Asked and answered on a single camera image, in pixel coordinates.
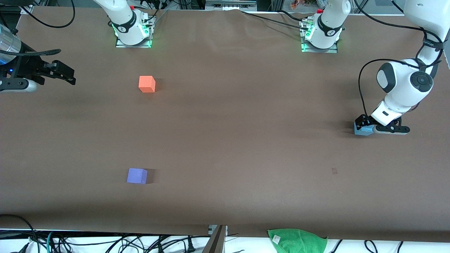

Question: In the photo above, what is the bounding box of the light blue foam block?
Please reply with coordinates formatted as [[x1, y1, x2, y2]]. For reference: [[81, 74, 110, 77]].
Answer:
[[354, 125, 375, 136]]

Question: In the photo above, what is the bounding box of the orange foam block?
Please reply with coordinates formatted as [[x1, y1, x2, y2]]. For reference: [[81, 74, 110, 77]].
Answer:
[[139, 76, 156, 93]]

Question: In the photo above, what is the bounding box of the purple foam block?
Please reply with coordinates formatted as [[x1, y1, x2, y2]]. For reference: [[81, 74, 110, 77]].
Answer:
[[127, 168, 148, 184]]

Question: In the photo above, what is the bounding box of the green cloth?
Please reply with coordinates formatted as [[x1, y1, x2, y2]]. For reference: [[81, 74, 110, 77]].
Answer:
[[267, 228, 328, 253]]

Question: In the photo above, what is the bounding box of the brown table cover sheet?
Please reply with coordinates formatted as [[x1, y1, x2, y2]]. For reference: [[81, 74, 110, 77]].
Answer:
[[0, 6, 450, 243]]

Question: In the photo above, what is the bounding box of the grey metal bar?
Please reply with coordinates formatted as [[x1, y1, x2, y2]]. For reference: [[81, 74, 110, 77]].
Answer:
[[202, 225, 228, 253]]

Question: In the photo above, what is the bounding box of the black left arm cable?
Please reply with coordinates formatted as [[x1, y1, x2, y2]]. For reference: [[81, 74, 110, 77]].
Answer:
[[353, 0, 445, 118]]

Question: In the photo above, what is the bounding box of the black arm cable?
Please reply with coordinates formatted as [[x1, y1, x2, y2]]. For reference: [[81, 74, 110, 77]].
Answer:
[[353, 0, 445, 118], [0, 0, 76, 57]]

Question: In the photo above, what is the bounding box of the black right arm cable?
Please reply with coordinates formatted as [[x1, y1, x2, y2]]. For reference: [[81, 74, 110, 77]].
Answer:
[[0, 0, 76, 57]]

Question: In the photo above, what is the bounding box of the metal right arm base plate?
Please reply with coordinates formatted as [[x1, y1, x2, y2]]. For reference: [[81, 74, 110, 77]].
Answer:
[[115, 16, 153, 48]]

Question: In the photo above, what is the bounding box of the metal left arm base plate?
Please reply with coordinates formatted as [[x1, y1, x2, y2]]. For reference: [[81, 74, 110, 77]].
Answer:
[[301, 19, 339, 54]]

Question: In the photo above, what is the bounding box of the black cable on table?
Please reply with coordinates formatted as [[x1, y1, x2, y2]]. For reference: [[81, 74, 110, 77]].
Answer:
[[240, 10, 310, 30]]

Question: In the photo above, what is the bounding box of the thick black cable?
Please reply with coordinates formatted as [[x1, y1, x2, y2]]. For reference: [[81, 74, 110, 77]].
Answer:
[[0, 214, 37, 253]]

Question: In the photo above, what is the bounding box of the metal rail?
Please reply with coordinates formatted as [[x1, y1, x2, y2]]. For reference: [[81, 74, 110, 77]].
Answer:
[[205, 0, 258, 10]]

